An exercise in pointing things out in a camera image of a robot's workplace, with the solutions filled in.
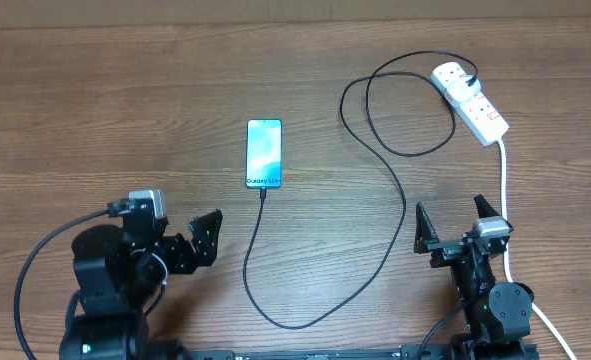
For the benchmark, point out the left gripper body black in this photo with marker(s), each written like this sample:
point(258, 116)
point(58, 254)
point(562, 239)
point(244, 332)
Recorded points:
point(177, 259)

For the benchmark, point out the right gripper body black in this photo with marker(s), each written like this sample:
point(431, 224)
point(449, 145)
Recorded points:
point(450, 249)

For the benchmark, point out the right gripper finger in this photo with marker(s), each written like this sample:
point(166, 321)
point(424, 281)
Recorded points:
point(426, 238)
point(484, 209)

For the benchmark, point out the Samsung Galaxy smartphone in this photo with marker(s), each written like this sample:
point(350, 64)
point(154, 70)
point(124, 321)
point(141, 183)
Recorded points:
point(264, 153)

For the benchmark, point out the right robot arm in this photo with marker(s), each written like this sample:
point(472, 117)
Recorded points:
point(497, 314)

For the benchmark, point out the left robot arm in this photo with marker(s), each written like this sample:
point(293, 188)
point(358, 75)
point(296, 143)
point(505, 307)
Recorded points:
point(118, 270)

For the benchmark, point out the white charger plug adapter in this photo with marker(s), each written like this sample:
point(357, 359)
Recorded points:
point(461, 90)

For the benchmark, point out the white power strip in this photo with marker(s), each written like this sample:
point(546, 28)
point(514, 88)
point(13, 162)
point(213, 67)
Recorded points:
point(482, 118)

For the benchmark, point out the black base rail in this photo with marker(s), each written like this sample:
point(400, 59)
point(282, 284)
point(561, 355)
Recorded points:
point(405, 352)

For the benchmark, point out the cardboard wall panel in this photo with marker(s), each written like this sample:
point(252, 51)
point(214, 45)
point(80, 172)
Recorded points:
point(15, 14)

